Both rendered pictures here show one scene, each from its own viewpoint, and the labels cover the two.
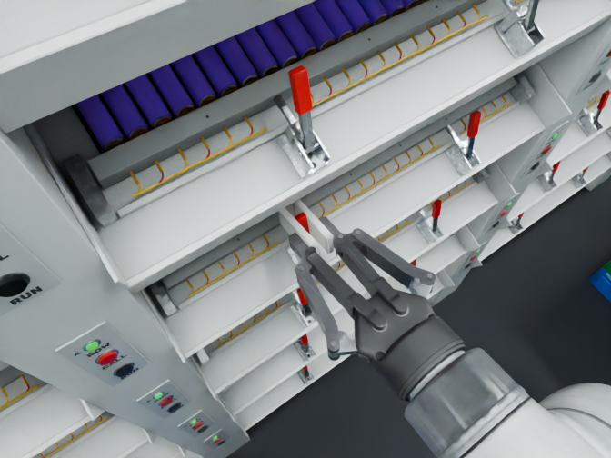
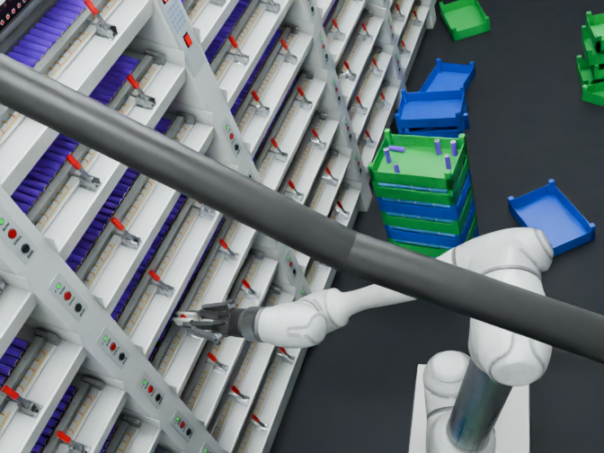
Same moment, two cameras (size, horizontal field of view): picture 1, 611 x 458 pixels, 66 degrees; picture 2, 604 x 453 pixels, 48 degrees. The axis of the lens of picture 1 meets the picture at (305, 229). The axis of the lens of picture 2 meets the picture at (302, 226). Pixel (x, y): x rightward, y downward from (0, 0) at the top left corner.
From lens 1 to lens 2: 1.38 m
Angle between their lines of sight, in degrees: 18
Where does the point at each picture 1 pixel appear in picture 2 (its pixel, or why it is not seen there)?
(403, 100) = (185, 257)
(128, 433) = not seen: outside the picture
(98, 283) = (137, 354)
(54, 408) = (143, 438)
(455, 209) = (259, 278)
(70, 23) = (111, 289)
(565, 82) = not seen: hidden behind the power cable
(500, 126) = (240, 235)
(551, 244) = not seen: hidden behind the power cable
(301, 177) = (170, 297)
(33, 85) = (111, 304)
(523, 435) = (264, 314)
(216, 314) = (177, 373)
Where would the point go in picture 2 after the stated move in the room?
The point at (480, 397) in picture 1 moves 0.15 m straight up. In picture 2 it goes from (253, 315) to (231, 279)
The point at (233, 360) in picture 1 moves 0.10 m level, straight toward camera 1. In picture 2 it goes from (202, 408) to (231, 418)
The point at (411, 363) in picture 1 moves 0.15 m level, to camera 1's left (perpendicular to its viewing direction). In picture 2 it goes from (235, 323) to (185, 359)
